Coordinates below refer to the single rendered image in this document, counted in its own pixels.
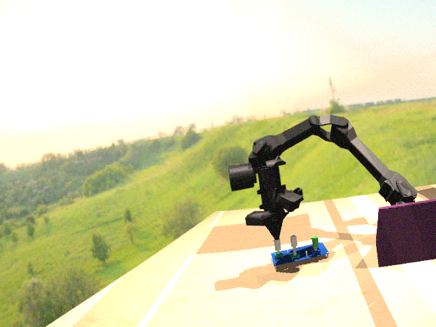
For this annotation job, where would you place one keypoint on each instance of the blue circuit board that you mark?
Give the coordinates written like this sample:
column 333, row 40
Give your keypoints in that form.
column 300, row 253

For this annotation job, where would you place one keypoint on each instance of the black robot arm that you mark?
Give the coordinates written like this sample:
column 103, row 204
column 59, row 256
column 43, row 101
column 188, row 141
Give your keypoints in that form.
column 265, row 160

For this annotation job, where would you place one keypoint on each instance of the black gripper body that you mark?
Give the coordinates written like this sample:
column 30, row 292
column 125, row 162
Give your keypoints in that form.
column 262, row 218

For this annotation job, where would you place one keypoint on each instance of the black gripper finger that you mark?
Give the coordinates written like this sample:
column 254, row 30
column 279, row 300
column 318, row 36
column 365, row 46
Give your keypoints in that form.
column 281, row 221
column 273, row 228

